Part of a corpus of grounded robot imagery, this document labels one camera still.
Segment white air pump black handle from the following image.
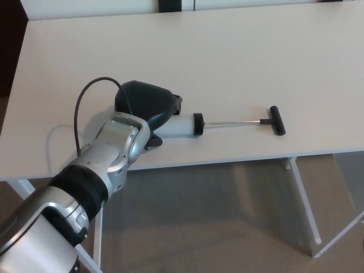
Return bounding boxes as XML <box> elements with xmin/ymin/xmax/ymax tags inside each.
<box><xmin>158</xmin><ymin>105</ymin><xmax>287</xmax><ymax>139</ymax></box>

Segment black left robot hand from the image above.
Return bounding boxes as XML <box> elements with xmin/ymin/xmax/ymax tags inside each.
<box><xmin>114</xmin><ymin>80</ymin><xmax>183</xmax><ymax>151</ymax></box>

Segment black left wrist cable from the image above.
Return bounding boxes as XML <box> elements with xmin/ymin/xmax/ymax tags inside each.
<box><xmin>73</xmin><ymin>76</ymin><xmax>134</xmax><ymax>151</ymax></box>

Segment white partition panel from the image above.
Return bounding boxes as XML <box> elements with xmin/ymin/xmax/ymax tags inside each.
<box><xmin>193</xmin><ymin>0</ymin><xmax>364</xmax><ymax>12</ymax></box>
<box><xmin>21</xmin><ymin>0</ymin><xmax>196</xmax><ymax>21</ymax></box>

